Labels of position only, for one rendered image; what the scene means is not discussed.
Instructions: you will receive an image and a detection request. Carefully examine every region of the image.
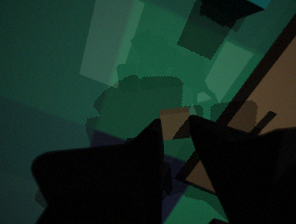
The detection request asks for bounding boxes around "teal cube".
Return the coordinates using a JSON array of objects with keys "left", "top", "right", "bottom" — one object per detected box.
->
[{"left": 200, "top": 0, "right": 271, "bottom": 20}]

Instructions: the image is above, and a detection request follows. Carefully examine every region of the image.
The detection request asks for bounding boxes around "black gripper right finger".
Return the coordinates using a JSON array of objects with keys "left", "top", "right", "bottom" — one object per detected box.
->
[{"left": 189, "top": 115, "right": 296, "bottom": 224}]

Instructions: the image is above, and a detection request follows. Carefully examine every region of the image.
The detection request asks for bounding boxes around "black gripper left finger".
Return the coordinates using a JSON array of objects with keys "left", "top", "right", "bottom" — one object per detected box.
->
[{"left": 31, "top": 118, "right": 164, "bottom": 224}]

